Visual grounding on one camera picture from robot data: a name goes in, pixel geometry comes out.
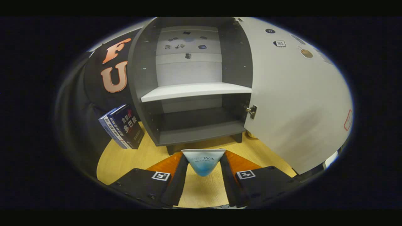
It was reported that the black backdrop cloth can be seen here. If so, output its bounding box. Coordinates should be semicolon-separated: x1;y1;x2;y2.
55;30;139;176

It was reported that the blue white tube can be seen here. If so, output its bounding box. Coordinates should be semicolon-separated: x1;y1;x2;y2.
182;149;226;177

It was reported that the light grey cabinet door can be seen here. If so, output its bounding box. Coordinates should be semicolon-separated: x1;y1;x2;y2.
234;17;354;175

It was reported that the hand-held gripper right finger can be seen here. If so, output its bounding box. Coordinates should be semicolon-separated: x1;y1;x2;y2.
219;150;303;208

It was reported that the blue book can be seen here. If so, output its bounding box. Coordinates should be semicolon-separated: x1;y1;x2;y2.
105;108;131;149
98;110;126;148

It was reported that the dark navy book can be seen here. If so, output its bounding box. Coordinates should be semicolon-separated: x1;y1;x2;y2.
111;105;145;150

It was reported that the white panel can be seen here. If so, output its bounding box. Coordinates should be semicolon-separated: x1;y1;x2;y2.
325;152;340;168

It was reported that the white cabinet shelf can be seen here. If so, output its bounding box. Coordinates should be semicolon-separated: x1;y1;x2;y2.
140;82;253;103

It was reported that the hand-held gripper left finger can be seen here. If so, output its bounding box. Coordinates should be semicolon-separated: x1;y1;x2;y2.
108;152;190;208

